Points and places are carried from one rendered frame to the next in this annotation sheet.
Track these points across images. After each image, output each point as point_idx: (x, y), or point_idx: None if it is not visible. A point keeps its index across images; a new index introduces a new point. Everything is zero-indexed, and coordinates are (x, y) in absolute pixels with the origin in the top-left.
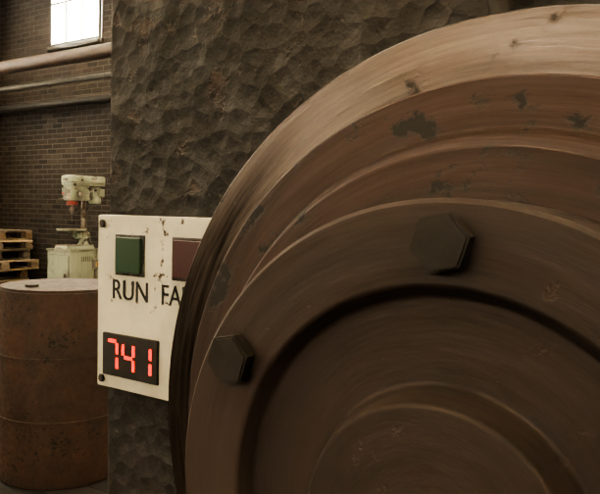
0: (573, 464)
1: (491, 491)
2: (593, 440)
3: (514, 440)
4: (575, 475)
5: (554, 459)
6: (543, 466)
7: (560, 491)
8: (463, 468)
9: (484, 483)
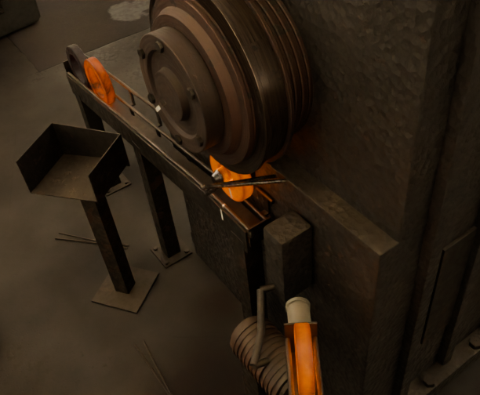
0: (183, 88)
1: (171, 90)
2: (184, 85)
3: (172, 83)
4: (183, 89)
5: (180, 86)
6: (176, 88)
7: (178, 92)
8: (168, 85)
9: (170, 88)
